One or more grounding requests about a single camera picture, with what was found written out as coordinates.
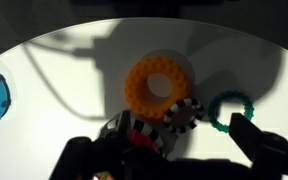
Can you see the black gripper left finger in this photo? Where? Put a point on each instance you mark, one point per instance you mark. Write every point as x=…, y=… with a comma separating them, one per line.
x=82, y=158

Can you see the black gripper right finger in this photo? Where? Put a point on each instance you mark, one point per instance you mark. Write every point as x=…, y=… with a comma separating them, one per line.
x=267, y=151

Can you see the round white table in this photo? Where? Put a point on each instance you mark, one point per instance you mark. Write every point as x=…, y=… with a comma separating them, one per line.
x=180, y=81

